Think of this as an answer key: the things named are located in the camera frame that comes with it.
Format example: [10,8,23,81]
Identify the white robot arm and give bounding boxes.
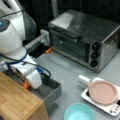
[0,0,42,89]

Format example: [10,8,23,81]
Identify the orange-tipped tool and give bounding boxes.
[45,47,54,54]

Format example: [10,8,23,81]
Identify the pink pan with lid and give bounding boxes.
[79,75,119,105]

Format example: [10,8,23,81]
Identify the silver toaster oven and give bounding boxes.
[48,10,120,72]

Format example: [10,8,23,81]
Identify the grey metal drawer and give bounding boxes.
[6,71,63,108]

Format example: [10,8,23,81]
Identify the orange carrot piece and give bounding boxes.
[23,82,31,90]

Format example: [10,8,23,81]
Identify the wooden cabinet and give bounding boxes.
[0,72,49,120]

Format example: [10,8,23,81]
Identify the black cable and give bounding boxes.
[0,53,52,78]

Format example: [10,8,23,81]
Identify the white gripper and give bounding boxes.
[9,54,44,90]

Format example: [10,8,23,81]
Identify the white induction cooker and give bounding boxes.
[80,78,120,116]

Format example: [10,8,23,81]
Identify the teal bowl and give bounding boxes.
[64,103,95,120]

